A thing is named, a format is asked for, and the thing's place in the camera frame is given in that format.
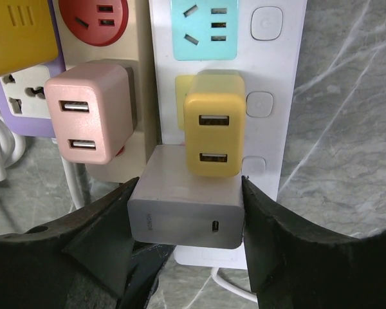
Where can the purple white socket adapter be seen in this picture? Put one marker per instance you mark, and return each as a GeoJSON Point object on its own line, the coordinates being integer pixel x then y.
{"type": "Point", "coordinates": [22, 101]}

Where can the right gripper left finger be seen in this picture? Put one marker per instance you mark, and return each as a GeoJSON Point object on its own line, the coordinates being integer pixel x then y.
{"type": "Point", "coordinates": [85, 259]}

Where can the beige red-socket power strip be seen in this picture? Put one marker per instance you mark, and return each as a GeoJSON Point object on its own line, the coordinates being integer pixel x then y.
{"type": "Point", "coordinates": [116, 30]}

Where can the yellow USB charger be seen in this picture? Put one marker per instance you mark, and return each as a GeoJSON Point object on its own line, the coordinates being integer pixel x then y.
{"type": "Point", "coordinates": [214, 113]}

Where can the pink USB charger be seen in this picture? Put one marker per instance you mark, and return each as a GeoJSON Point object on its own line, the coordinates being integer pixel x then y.
{"type": "Point", "coordinates": [93, 110]}

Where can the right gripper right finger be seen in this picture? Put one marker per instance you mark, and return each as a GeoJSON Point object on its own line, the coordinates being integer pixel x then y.
{"type": "Point", "coordinates": [294, 263]}

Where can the yellow cube adapter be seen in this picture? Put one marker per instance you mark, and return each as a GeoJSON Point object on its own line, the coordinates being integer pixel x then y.
{"type": "Point", "coordinates": [27, 36]}

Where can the white Honor charger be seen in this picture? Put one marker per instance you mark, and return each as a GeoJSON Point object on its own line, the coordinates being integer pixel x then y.
{"type": "Point", "coordinates": [172, 206]}

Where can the white multicolour power strip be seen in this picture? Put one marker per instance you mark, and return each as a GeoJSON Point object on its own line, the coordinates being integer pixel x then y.
{"type": "Point", "coordinates": [259, 39]}

